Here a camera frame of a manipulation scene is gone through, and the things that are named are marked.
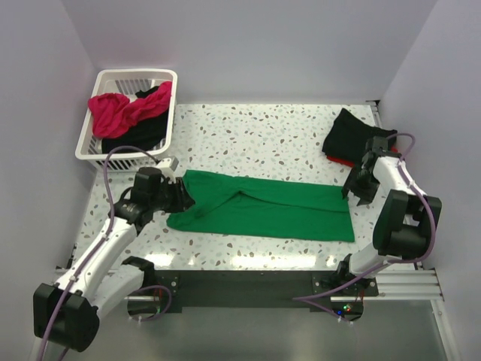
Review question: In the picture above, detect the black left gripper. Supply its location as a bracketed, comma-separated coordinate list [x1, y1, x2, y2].
[150, 177, 195, 213]

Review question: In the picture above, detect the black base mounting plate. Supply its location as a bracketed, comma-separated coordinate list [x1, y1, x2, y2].
[111, 268, 380, 320]

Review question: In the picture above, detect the pink t-shirt in basket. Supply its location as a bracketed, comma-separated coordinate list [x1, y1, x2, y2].
[88, 81, 173, 138]

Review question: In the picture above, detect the black folded t-shirt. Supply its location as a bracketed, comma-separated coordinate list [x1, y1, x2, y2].
[322, 108, 398, 164]

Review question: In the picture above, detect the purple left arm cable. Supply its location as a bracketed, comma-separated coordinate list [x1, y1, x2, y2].
[35, 146, 174, 361]

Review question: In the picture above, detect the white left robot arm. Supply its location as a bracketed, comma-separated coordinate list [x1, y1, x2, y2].
[33, 161, 194, 359]

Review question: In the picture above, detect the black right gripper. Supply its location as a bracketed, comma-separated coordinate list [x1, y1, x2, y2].
[342, 164, 380, 206]

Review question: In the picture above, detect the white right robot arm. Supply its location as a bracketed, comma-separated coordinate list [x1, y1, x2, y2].
[334, 135, 442, 296]

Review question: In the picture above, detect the green t-shirt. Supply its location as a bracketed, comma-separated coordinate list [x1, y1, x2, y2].
[167, 170, 355, 243]

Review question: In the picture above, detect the red folded t-shirt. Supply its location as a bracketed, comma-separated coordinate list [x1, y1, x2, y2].
[325, 148, 399, 168]

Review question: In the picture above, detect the aluminium front rail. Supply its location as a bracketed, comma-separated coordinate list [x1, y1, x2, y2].
[47, 267, 446, 302]

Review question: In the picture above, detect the black t-shirt in basket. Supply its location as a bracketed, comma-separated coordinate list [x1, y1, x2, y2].
[99, 100, 170, 153]

